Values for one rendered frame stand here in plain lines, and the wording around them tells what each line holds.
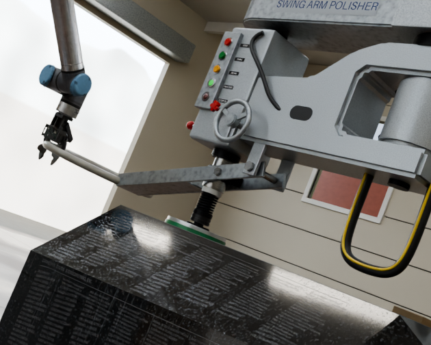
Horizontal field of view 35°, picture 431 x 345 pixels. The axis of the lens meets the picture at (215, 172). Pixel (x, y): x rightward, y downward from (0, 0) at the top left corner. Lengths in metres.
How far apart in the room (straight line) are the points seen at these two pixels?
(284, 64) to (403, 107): 0.57
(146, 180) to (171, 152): 8.13
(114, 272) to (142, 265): 0.08
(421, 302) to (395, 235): 0.94
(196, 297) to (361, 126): 0.76
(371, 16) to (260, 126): 0.47
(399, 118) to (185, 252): 0.68
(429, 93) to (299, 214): 7.93
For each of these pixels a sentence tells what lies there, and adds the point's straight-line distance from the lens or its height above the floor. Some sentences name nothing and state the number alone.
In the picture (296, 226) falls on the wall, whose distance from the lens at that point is 9.72.
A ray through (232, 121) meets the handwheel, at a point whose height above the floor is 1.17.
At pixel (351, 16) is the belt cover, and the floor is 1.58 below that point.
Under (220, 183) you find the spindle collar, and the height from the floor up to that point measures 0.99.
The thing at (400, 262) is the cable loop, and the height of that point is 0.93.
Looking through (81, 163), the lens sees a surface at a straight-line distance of 2.56.
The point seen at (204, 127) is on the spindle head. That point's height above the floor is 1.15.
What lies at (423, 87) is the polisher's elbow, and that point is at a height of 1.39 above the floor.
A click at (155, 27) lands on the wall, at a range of 9.77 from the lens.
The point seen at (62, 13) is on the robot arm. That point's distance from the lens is 2.60.
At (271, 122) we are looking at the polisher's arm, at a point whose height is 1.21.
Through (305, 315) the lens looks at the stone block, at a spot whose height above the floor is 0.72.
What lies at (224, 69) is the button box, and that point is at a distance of 2.31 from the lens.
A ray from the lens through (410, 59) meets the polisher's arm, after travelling 1.95.
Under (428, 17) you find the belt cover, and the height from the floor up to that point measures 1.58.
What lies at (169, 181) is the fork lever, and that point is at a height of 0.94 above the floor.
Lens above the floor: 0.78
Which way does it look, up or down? 6 degrees up
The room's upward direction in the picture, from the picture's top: 22 degrees clockwise
